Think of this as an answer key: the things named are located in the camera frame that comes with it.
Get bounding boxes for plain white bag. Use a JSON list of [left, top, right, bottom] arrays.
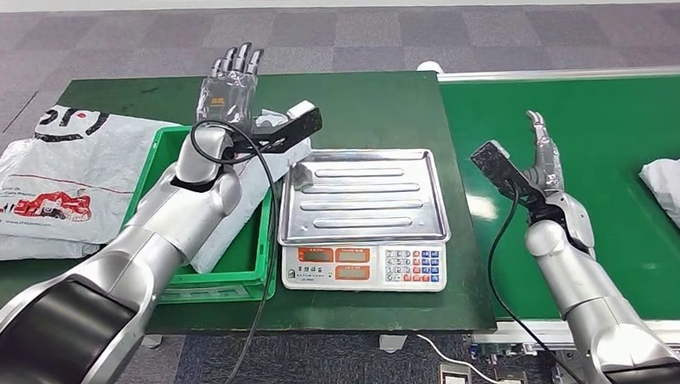
[[0, 223, 102, 263]]

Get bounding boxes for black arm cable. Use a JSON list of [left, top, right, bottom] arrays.
[[483, 182, 585, 384], [189, 117, 288, 384]]

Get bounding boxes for grey floor socket box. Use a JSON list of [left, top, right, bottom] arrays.
[[437, 362, 474, 384]]

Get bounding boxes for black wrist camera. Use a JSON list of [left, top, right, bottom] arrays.
[[227, 99, 325, 157], [470, 138, 554, 221]]

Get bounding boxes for white bag with black print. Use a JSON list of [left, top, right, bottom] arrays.
[[29, 99, 186, 170]]

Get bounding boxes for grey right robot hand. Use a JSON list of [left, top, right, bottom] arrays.
[[519, 109, 566, 200]]

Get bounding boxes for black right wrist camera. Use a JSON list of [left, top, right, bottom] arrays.
[[470, 138, 554, 221]]

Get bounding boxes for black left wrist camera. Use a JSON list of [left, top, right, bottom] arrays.
[[227, 99, 325, 157]]

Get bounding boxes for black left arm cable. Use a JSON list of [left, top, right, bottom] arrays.
[[189, 117, 288, 384]]

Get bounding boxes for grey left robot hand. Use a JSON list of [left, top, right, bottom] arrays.
[[192, 42, 270, 133]]

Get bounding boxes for green plastic crate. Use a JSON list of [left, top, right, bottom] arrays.
[[116, 121, 282, 307]]

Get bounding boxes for green conveyor belt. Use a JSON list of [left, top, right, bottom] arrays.
[[417, 50, 680, 383]]

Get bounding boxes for white floor cable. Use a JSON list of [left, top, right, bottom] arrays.
[[415, 330, 524, 384]]

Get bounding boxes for white scale with steel tray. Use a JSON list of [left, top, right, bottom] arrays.
[[273, 143, 455, 300]]

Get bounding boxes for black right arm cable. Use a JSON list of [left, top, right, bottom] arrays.
[[483, 182, 585, 384]]

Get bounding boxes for white bag with red print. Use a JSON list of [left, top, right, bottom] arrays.
[[0, 132, 168, 251]]

